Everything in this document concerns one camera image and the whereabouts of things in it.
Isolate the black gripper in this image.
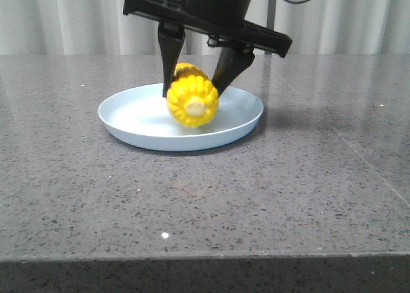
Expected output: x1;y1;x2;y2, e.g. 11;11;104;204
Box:
123;0;292;97

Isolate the yellow corn cob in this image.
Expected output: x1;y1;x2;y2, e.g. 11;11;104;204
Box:
166;62;219;128

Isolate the light blue round plate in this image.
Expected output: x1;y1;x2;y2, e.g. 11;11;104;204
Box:
98;83;264;151

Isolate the white pleated curtain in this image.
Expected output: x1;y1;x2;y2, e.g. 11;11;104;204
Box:
1;0;409;55

